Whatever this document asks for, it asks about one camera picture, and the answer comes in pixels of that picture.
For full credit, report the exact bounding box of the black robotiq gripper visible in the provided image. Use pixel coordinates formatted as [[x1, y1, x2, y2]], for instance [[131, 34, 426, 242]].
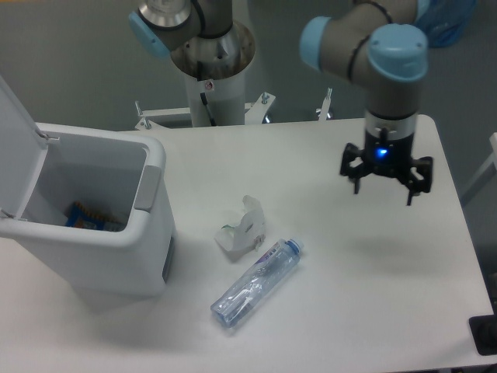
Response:
[[339, 132, 433, 206]]

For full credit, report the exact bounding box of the white plastic trash can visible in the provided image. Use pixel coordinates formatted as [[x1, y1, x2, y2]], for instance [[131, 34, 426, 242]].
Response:
[[1, 123, 176, 296]]

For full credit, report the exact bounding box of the white trash can lid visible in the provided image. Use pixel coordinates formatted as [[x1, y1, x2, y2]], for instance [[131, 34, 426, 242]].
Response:
[[1, 80, 59, 219]]

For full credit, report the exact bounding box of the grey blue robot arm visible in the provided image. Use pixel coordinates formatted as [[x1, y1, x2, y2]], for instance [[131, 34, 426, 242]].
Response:
[[128, 1, 433, 197]]

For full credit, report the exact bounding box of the crumpled white plastic packaging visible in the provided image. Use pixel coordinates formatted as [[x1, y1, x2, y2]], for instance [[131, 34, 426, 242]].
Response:
[[214, 195, 266, 262]]

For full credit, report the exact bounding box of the blue plastic bag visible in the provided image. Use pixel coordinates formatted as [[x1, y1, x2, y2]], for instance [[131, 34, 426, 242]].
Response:
[[413, 0, 478, 48]]

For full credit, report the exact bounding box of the black device at table edge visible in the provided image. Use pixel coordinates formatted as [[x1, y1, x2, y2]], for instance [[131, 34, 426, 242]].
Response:
[[468, 315, 496, 356]]

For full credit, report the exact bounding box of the clear crushed water bottle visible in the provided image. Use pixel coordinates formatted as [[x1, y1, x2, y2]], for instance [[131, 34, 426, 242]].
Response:
[[210, 238, 304, 328]]

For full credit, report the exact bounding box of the blue snack wrapper in bin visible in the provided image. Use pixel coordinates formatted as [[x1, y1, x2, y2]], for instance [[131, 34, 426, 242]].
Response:
[[64, 202, 125, 232]]

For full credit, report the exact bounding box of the white metal base frame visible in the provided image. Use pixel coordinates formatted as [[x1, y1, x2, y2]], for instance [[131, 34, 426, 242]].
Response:
[[134, 87, 335, 131]]

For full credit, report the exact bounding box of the white frame at right edge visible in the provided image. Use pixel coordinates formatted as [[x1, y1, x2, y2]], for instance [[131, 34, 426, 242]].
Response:
[[460, 132, 496, 207]]

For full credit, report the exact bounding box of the black cable on pedestal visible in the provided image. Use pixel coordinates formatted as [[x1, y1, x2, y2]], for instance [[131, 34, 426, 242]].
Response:
[[196, 60, 217, 127]]

